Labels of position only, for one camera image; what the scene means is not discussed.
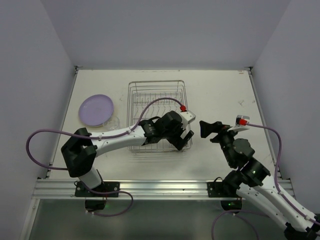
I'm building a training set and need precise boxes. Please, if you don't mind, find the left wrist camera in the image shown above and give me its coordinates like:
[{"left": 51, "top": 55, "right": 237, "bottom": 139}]
[{"left": 178, "top": 111, "right": 196, "bottom": 128}]

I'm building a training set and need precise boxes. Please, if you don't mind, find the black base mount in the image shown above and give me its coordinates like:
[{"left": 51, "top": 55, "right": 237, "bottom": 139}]
[
  {"left": 206, "top": 177, "right": 243, "bottom": 211},
  {"left": 74, "top": 181, "right": 120, "bottom": 212}
]

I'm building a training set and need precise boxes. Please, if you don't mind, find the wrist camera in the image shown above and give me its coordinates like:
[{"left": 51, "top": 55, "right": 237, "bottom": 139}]
[
  {"left": 227, "top": 115, "right": 250, "bottom": 133},
  {"left": 178, "top": 111, "right": 196, "bottom": 128}
]

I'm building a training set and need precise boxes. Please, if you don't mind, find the aluminium front rail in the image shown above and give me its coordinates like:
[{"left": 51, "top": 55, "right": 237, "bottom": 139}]
[{"left": 31, "top": 177, "right": 297, "bottom": 201}]

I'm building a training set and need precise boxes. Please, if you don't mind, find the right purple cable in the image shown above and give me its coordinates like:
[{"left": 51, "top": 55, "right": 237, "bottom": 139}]
[{"left": 211, "top": 118, "right": 320, "bottom": 240}]

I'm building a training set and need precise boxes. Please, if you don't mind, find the metal wire dish rack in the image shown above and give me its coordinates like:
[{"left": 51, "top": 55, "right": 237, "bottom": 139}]
[{"left": 127, "top": 80, "right": 192, "bottom": 153}]

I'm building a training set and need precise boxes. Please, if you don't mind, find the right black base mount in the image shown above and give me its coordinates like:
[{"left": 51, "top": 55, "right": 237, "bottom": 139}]
[{"left": 206, "top": 177, "right": 243, "bottom": 211}]

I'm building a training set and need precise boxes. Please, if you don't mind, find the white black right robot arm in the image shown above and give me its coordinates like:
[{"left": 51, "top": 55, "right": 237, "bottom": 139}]
[{"left": 199, "top": 117, "right": 320, "bottom": 240}]

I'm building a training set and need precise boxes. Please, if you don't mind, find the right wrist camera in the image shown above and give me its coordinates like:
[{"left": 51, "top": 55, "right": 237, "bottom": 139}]
[{"left": 227, "top": 115, "right": 250, "bottom": 133}]

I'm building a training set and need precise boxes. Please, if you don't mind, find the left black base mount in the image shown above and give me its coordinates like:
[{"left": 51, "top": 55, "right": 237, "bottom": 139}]
[{"left": 74, "top": 181, "right": 120, "bottom": 212}]

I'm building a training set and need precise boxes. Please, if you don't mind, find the purple plate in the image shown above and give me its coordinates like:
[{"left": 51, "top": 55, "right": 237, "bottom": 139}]
[{"left": 78, "top": 94, "right": 114, "bottom": 122}]

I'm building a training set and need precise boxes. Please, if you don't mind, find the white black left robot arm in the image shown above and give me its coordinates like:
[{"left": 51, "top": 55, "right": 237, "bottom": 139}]
[{"left": 61, "top": 110, "right": 196, "bottom": 190}]

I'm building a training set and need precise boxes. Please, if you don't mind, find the large clear glass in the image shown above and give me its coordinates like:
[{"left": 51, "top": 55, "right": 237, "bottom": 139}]
[{"left": 102, "top": 116, "right": 120, "bottom": 131}]

